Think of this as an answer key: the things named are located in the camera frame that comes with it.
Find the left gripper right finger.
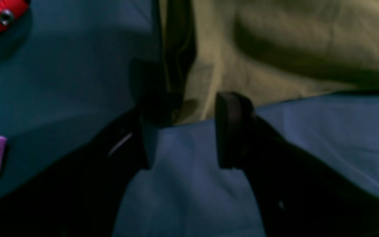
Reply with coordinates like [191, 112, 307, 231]
[215, 92, 379, 237]

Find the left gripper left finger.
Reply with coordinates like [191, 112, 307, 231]
[0, 60, 179, 237]

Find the olive green t-shirt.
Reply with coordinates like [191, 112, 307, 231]
[158, 0, 379, 125]

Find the blue table cloth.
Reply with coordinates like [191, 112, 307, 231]
[0, 0, 379, 237]

